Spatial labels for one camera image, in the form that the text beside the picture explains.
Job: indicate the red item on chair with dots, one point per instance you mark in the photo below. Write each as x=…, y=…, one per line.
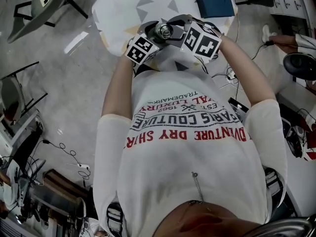
x=11, y=110

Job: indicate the head camera mount rim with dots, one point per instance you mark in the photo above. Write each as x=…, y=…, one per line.
x=284, y=227

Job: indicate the white cabinet table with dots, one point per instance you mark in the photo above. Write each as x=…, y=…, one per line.
x=24, y=126

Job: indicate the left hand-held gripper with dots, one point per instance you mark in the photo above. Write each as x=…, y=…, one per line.
x=140, y=49

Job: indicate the black hip device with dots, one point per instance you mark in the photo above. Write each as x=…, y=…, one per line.
x=238, y=108

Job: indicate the person's right forearm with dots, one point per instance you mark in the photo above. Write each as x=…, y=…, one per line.
x=249, y=70

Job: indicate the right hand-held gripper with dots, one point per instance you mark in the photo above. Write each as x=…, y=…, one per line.
x=202, y=43

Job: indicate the person's black trousers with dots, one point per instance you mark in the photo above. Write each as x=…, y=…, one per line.
x=142, y=70

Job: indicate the black office chair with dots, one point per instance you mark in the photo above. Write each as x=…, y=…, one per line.
x=27, y=144

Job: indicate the white printed t-shirt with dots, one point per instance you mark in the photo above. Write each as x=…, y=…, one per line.
x=187, y=162

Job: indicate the triangle-patterned tablecloth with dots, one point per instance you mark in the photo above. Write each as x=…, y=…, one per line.
x=118, y=11

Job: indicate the grey chair with black legs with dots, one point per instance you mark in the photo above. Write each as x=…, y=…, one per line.
x=34, y=18
x=11, y=90

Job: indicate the brown wooden board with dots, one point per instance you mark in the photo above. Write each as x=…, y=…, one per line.
x=64, y=184

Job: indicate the person's left forearm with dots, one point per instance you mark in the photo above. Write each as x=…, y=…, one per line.
x=118, y=88

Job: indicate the white power strip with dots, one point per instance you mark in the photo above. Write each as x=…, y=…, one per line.
x=82, y=166
x=232, y=75

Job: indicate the white printed paper sheet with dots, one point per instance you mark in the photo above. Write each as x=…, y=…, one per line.
x=288, y=5

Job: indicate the person's face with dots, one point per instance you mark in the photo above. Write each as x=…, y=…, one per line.
x=197, y=221

